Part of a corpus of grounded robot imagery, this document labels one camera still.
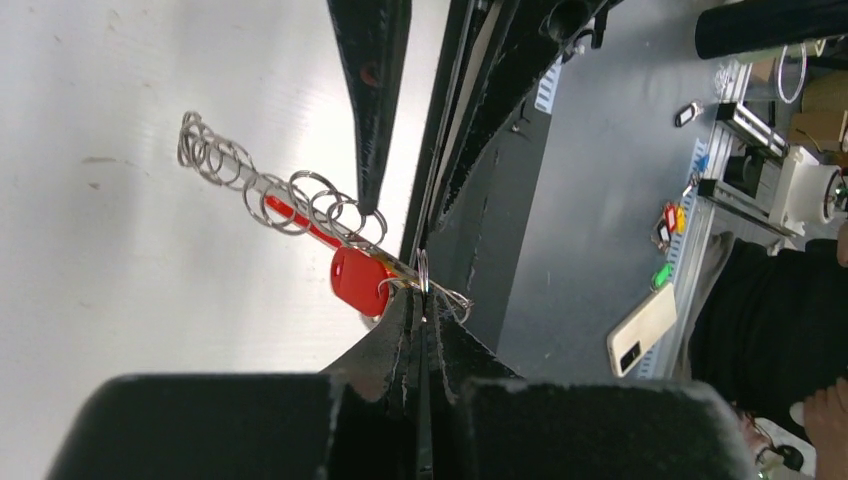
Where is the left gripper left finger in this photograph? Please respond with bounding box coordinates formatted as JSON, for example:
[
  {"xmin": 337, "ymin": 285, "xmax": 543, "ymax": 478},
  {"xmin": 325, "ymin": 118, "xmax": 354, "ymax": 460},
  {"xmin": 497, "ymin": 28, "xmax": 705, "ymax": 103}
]
[{"xmin": 48, "ymin": 290, "xmax": 422, "ymax": 479}]

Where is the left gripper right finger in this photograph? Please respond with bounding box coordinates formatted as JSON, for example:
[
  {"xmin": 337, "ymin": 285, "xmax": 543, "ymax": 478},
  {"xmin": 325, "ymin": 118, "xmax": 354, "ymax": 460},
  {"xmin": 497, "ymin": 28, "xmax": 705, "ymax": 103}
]
[{"xmin": 423, "ymin": 296, "xmax": 758, "ymax": 479}]

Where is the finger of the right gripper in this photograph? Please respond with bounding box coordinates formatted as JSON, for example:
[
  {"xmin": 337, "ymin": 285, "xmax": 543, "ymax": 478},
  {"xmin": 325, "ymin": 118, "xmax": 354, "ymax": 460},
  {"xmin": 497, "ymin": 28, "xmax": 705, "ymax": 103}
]
[
  {"xmin": 400, "ymin": 1, "xmax": 617, "ymax": 260},
  {"xmin": 327, "ymin": 0, "xmax": 412, "ymax": 215}
]

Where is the red tag key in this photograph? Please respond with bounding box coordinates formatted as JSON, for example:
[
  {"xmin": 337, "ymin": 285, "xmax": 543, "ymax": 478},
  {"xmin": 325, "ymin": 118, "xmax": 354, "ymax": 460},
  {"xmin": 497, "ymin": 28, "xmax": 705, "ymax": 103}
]
[{"xmin": 330, "ymin": 247, "xmax": 395, "ymax": 321}]

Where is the grey red keyring holder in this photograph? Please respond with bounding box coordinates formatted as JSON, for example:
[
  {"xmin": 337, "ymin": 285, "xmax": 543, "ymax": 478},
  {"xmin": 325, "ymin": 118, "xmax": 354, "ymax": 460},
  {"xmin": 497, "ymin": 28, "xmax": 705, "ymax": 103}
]
[{"xmin": 177, "ymin": 111, "xmax": 473, "ymax": 323}]

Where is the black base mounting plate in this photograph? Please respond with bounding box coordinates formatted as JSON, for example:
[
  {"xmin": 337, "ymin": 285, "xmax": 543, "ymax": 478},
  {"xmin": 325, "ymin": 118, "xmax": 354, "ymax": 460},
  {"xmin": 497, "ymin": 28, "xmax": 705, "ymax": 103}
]
[{"xmin": 428, "ymin": 99, "xmax": 551, "ymax": 351}]

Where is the white smartphone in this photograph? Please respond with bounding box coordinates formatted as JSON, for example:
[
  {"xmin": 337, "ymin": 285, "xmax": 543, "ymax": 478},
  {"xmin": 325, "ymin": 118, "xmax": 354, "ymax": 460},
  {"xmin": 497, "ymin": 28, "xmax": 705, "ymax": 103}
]
[{"xmin": 607, "ymin": 283, "xmax": 678, "ymax": 378}]

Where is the spare black tag key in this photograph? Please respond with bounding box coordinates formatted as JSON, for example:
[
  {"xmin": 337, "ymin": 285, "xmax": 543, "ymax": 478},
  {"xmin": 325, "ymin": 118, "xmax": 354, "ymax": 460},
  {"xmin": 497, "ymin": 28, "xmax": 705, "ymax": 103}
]
[{"xmin": 673, "ymin": 100, "xmax": 704, "ymax": 128}]

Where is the green key tag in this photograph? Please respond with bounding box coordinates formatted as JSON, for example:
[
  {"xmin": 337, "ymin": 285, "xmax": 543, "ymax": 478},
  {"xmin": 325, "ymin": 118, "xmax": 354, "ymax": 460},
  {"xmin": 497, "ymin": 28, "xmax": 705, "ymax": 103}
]
[{"xmin": 651, "ymin": 262, "xmax": 674, "ymax": 291}]

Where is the black cylinder flashlight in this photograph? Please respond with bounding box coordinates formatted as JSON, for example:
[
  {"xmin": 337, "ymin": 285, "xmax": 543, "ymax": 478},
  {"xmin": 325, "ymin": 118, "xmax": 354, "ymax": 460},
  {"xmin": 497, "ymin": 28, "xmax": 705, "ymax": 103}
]
[{"xmin": 694, "ymin": 0, "xmax": 847, "ymax": 60}]

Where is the spare blue tag key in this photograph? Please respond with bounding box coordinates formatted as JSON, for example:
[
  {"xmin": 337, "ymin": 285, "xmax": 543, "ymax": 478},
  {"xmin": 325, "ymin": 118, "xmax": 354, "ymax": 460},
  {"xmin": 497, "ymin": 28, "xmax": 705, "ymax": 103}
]
[{"xmin": 681, "ymin": 154, "xmax": 710, "ymax": 198}]

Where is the spare key tag bundle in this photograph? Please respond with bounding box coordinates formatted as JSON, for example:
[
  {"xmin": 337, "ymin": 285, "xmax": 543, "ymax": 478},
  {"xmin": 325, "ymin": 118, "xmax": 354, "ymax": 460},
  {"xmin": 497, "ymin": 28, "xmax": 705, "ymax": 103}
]
[{"xmin": 651, "ymin": 202, "xmax": 686, "ymax": 253}]

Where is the white motor fixture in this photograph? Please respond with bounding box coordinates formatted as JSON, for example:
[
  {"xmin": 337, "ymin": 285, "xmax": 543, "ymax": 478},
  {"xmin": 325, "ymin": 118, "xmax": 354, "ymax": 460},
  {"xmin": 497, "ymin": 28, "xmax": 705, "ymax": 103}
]
[{"xmin": 768, "ymin": 146, "xmax": 847, "ymax": 236}]

